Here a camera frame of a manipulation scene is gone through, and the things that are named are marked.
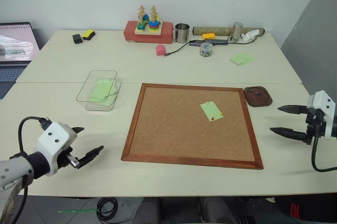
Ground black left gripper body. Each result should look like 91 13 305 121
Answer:
56 146 81 170

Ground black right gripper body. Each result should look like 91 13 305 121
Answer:
305 108 328 146

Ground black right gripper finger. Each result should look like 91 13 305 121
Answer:
277 104 309 115
269 126 308 144

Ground green note stack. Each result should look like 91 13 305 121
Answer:
230 53 255 66

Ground green sticky note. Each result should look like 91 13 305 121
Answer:
200 101 225 123

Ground wood framed cork board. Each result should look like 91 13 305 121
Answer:
120 82 264 171

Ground small glass jar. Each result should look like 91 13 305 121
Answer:
199 42 214 57

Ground clear plastic container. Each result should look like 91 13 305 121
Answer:
76 70 122 112

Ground brown wooden tray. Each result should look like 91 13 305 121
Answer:
243 85 274 108

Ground green notes in container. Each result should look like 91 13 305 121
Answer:
88 77 121 108

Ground red and black object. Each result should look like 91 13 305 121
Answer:
290 202 300 219

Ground white crumpled cloth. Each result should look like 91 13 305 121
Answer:
240 30 260 43

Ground yellow and black sponge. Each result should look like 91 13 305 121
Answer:
82 29 97 42

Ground shiny metal cylinder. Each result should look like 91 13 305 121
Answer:
227 22 244 43

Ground grey open laptop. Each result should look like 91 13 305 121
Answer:
0 22 41 100

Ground black usb hub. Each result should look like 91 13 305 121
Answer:
189 38 230 47

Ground pink rounded block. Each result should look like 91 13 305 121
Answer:
155 44 167 57

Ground red rectangular box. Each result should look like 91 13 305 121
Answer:
123 21 174 44

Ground wooden colourful stacking toy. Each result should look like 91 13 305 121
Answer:
134 4 164 36

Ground stainless steel mug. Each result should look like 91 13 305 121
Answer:
172 22 191 44

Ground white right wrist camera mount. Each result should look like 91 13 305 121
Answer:
307 90 337 139

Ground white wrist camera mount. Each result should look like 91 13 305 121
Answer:
307 90 337 139
33 121 78 177

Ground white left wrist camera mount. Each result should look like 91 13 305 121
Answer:
33 121 78 177

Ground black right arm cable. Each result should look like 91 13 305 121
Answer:
311 128 337 173

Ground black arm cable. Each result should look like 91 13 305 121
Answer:
18 116 53 157
311 128 337 173

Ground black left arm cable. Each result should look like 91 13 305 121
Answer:
18 116 53 157

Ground coiled black cable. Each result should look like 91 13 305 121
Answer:
96 197 118 221

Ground thin black usb cable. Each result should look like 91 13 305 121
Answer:
165 40 191 57

